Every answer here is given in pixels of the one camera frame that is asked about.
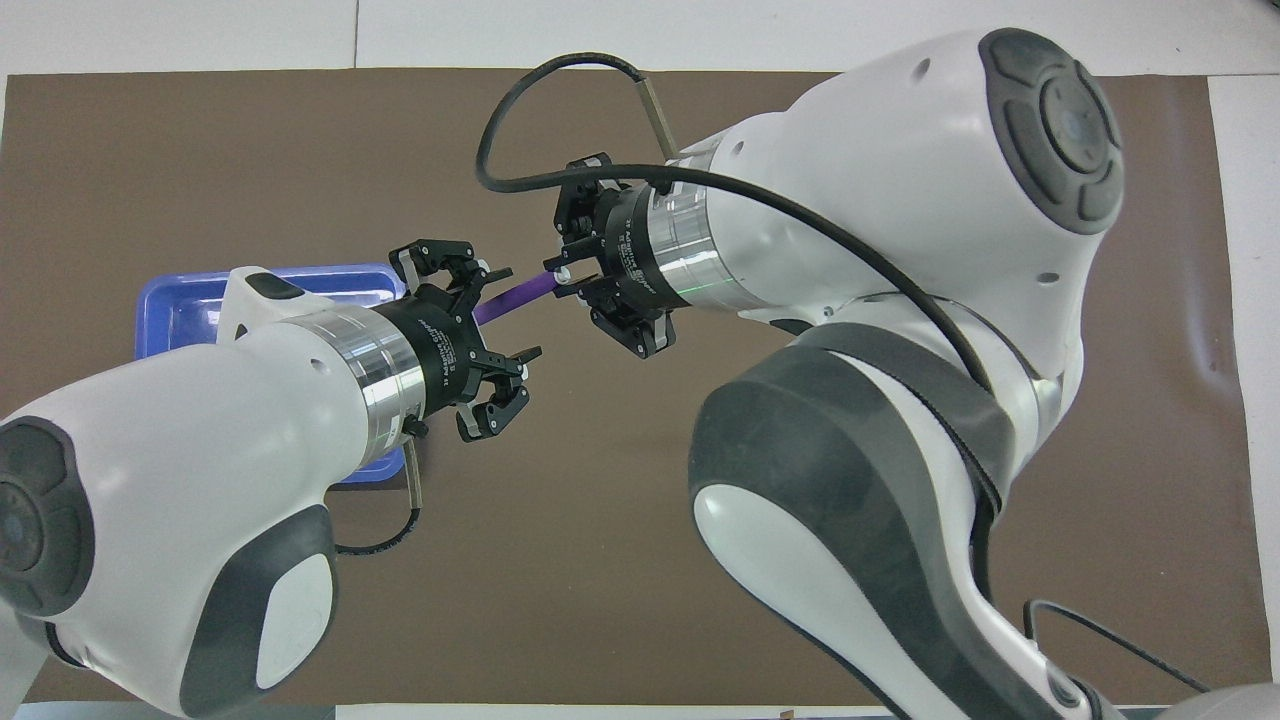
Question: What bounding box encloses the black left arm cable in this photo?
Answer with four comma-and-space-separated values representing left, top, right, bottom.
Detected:
335, 440, 426, 558

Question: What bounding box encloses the purple marker pen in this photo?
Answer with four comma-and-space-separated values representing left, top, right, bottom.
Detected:
470, 266, 573, 327

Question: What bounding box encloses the blue plastic tray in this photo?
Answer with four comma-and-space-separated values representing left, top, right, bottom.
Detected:
135, 263, 409, 488

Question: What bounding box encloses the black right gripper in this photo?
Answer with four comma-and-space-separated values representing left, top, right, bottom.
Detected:
545, 152, 678, 359

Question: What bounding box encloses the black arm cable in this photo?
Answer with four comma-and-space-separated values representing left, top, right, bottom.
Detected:
475, 52, 1216, 696
335, 440, 426, 558

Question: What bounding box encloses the brown table mat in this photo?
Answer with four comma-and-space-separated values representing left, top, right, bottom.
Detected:
0, 68, 1276, 706

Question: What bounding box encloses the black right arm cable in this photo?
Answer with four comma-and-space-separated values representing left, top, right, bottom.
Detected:
475, 52, 1216, 696

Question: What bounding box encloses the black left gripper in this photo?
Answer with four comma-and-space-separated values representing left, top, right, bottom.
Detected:
375, 239, 543, 443

